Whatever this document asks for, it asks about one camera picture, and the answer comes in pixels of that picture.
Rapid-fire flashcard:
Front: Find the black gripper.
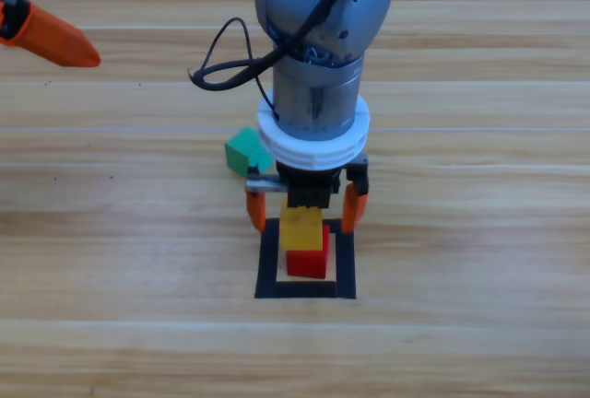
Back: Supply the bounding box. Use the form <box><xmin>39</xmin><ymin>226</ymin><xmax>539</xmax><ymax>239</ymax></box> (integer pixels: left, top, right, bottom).
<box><xmin>243</xmin><ymin>153</ymin><xmax>371</xmax><ymax>234</ymax></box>
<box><xmin>0</xmin><ymin>0</ymin><xmax>102</xmax><ymax>69</ymax></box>

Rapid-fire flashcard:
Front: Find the yellow wooden cube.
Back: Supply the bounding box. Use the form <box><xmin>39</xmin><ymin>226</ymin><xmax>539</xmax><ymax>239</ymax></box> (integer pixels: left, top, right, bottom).
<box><xmin>279</xmin><ymin>196</ymin><xmax>325</xmax><ymax>252</ymax></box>

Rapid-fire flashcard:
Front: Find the red wooden cube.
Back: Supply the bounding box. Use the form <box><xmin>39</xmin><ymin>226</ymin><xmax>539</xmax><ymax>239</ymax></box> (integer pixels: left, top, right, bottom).
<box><xmin>285</xmin><ymin>223</ymin><xmax>332</xmax><ymax>281</ymax></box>

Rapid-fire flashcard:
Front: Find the green wooden cube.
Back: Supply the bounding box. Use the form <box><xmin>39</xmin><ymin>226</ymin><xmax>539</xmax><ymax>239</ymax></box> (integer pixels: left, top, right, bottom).
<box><xmin>223</xmin><ymin>126</ymin><xmax>275</xmax><ymax>181</ymax></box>

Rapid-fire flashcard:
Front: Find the black tape square outline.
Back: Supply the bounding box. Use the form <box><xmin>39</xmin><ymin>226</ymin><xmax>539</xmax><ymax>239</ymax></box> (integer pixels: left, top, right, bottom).
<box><xmin>254</xmin><ymin>217</ymin><xmax>358</xmax><ymax>301</ymax></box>

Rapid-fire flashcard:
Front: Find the thin black arm wire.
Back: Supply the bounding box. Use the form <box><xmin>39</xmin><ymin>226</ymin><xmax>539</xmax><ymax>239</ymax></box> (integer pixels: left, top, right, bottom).
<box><xmin>202</xmin><ymin>17</ymin><xmax>282</xmax><ymax>122</ymax></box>

